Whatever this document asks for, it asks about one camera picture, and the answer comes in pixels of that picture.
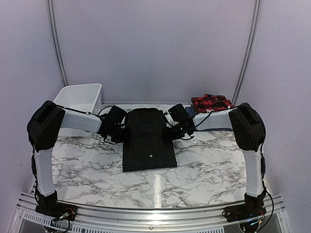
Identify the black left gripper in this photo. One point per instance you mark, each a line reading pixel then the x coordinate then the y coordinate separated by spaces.
pixel 126 138

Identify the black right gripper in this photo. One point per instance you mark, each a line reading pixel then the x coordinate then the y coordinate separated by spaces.
pixel 168 137

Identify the black pinstripe long sleeve shirt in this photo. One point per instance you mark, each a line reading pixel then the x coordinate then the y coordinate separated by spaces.
pixel 144 148

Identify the blue shirt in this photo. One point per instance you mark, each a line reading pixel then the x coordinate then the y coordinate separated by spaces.
pixel 189 110

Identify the red black plaid shirt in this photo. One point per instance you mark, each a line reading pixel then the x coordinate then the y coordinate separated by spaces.
pixel 211 102

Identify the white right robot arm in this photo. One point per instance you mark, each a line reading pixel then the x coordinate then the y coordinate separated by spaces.
pixel 249 131

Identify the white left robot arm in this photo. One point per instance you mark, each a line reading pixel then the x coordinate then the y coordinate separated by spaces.
pixel 43 131

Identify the white plastic bin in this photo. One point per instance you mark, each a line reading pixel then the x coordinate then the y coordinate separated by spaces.
pixel 82 103

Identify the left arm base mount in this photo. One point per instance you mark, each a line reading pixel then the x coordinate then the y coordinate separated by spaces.
pixel 62 211

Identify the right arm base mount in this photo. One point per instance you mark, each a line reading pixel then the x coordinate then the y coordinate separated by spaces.
pixel 243 211

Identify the aluminium front rail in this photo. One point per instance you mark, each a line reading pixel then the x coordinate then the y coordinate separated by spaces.
pixel 95 219

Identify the right aluminium wall post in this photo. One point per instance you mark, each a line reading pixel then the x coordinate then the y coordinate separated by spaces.
pixel 248 51

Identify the aluminium wall post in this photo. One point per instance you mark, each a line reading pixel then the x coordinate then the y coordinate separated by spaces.
pixel 56 43
pixel 248 51

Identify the left aluminium wall post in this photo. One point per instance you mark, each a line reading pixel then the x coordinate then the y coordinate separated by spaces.
pixel 56 43

